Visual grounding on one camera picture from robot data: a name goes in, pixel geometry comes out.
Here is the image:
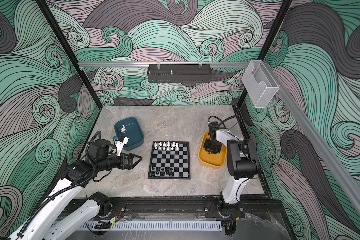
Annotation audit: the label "black perforated wall shelf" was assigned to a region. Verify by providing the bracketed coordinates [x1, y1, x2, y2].
[147, 65, 212, 84]

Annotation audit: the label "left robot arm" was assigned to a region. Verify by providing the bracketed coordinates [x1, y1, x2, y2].
[8, 137, 142, 240]

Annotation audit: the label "black white chessboard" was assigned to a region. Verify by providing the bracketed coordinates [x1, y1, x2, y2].
[148, 141, 191, 180]

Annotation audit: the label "aluminium wall rail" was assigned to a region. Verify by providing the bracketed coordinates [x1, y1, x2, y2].
[78, 61, 249, 69]

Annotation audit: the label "teal plastic bin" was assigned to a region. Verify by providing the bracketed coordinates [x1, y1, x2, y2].
[114, 117, 144, 151]

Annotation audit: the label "black chess pieces group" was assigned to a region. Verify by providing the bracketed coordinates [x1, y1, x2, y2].
[149, 167, 175, 178]

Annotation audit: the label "white chess pieces group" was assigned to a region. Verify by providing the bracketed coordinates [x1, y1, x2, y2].
[153, 141, 181, 151]

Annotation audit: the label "white pieces in bin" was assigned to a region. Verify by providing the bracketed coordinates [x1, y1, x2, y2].
[120, 125, 127, 134]

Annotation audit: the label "yellow plastic tray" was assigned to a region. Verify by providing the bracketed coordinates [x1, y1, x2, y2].
[198, 132, 227, 169]

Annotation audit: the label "white slotted cable duct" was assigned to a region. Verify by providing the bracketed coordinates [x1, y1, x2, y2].
[77, 220, 223, 232]

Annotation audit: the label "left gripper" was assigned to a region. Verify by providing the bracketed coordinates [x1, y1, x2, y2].
[97, 151, 143, 173]

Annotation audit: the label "clear plastic wall box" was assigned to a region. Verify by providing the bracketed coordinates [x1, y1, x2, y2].
[242, 60, 280, 108]

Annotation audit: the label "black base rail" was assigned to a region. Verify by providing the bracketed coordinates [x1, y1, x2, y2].
[110, 195, 286, 219]

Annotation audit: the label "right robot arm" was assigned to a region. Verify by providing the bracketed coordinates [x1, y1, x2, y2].
[202, 121, 261, 204]

